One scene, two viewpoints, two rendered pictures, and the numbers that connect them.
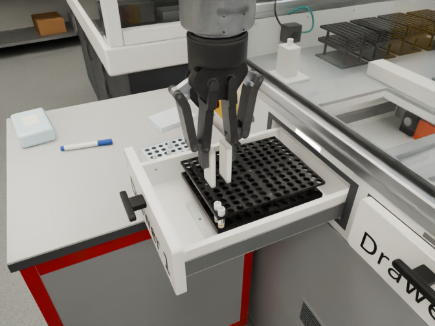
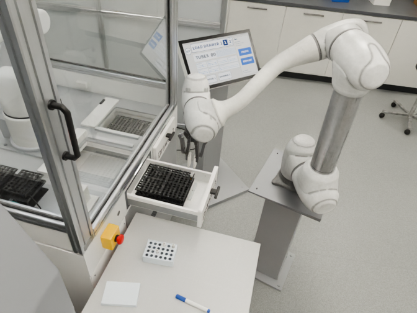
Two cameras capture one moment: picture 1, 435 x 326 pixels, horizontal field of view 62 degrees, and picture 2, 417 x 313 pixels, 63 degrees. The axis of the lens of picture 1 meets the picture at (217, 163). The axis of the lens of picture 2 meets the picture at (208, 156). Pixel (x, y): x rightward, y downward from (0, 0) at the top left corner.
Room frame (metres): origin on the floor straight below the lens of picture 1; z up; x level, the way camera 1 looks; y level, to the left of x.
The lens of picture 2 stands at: (1.32, 0.73, 2.01)
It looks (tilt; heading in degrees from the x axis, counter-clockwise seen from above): 41 degrees down; 217
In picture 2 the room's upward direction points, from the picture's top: 5 degrees clockwise
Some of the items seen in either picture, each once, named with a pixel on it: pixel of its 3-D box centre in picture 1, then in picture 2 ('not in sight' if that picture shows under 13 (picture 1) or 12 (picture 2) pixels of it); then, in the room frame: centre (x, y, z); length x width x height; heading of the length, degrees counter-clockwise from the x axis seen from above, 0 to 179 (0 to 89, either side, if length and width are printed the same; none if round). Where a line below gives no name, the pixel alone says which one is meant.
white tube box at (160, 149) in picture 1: (168, 154); (160, 253); (0.77, 0.13, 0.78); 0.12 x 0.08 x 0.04; 121
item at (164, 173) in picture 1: (253, 184); (164, 185); (0.55, -0.07, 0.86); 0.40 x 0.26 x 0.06; 115
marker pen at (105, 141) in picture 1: (87, 144); (192, 303); (0.84, 0.36, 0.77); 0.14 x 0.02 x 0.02; 106
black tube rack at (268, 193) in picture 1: (249, 183); (165, 185); (0.55, -0.06, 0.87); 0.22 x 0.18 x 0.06; 115
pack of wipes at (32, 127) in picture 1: (32, 126); not in sight; (0.91, 0.54, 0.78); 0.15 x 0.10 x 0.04; 32
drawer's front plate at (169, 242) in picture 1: (151, 212); (208, 195); (0.46, 0.12, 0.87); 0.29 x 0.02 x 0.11; 25
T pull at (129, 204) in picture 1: (134, 203); (214, 191); (0.45, 0.14, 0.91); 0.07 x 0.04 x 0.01; 25
